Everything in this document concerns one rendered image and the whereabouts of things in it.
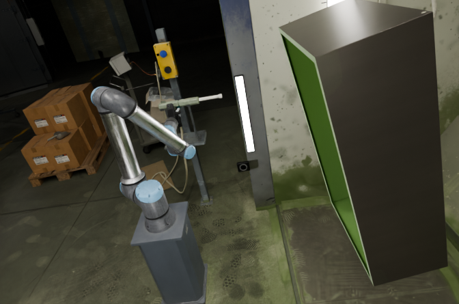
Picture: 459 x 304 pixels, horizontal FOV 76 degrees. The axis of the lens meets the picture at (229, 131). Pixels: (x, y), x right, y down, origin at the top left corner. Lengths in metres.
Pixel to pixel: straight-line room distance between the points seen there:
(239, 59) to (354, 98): 1.17
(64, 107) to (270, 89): 2.82
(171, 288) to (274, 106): 1.43
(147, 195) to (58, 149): 2.45
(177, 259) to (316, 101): 1.24
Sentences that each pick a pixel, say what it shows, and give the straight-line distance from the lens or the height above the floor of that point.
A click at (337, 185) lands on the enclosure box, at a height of 0.60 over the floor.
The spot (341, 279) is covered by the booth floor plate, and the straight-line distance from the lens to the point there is 2.27.
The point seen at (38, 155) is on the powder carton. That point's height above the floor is 0.39.
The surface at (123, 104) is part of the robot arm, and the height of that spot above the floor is 1.42.
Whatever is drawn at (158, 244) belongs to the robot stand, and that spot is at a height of 0.59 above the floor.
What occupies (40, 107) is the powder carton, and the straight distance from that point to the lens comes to 4.39.
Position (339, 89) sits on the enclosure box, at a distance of 1.02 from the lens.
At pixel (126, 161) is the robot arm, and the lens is 1.82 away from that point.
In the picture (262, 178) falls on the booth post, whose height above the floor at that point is 0.35.
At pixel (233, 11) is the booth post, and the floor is 1.69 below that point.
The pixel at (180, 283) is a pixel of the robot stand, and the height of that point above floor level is 0.23.
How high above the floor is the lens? 1.89
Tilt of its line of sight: 28 degrees down
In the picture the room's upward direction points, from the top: 11 degrees counter-clockwise
